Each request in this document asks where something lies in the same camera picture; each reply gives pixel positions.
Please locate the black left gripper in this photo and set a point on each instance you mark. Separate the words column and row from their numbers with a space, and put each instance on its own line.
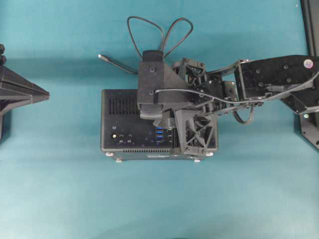
column 15, row 90

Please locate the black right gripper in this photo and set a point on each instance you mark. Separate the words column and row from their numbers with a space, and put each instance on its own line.
column 195, row 133

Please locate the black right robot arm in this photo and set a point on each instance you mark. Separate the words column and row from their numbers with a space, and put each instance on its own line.
column 238, row 90

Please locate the black mini PC box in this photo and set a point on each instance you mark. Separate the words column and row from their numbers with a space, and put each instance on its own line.
column 126, row 136

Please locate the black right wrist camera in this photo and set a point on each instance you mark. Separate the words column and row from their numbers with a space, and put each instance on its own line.
column 158, row 83

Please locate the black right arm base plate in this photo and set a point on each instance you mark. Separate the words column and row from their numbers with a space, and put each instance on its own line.
column 307, row 124

